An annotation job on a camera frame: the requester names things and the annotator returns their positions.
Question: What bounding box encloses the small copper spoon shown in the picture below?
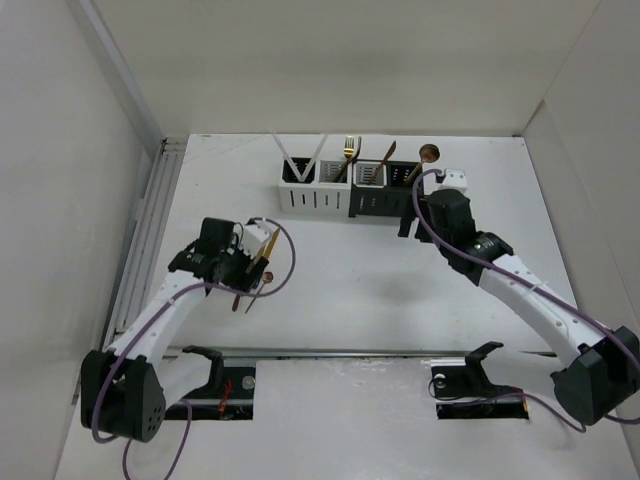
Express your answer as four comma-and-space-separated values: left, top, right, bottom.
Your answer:
244, 271, 274, 314

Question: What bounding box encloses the large copper spoon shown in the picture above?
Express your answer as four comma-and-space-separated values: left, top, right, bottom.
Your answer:
405, 144, 440, 185

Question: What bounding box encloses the copper knife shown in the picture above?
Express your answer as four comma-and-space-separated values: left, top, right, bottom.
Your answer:
368, 140, 397, 185

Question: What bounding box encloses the white chopstick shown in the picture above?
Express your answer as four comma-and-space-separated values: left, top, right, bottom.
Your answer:
301, 134, 329, 182
271, 131, 301, 183

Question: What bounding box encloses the gold knife green handle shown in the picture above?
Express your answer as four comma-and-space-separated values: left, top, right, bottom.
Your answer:
264, 228, 280, 260

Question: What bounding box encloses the gold fork green handle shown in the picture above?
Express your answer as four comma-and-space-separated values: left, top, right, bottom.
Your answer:
333, 136, 362, 183

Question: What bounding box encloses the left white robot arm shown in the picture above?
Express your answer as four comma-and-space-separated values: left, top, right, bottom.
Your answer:
80, 218, 272, 443

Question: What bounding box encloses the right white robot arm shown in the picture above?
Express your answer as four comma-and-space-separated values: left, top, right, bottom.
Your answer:
398, 189, 639, 430

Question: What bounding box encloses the black utensil caddy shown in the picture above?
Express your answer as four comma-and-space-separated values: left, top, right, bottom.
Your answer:
348, 179, 411, 218

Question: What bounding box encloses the white insert bin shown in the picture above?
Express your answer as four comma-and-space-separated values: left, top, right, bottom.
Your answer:
353, 161, 387, 188

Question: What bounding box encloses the grey insert bin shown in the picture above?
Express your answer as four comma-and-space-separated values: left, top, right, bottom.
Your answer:
318, 160, 348, 184

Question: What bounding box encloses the white utensil caddy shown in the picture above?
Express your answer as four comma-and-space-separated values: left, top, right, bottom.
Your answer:
278, 159, 352, 217

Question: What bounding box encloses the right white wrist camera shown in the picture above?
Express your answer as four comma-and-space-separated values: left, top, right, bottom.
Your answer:
436, 168, 468, 194

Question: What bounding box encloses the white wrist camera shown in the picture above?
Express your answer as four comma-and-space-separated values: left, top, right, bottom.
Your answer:
240, 219, 274, 258
436, 168, 468, 194

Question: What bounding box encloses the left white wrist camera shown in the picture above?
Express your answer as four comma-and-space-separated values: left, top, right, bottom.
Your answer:
240, 219, 274, 258

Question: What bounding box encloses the aluminium rail frame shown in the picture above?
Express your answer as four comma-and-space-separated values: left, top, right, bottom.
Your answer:
98, 137, 187, 348

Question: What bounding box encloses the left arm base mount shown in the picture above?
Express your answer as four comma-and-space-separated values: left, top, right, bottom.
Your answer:
159, 345, 256, 421

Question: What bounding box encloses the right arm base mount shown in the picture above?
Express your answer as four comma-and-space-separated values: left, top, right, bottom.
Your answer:
429, 341, 529, 420

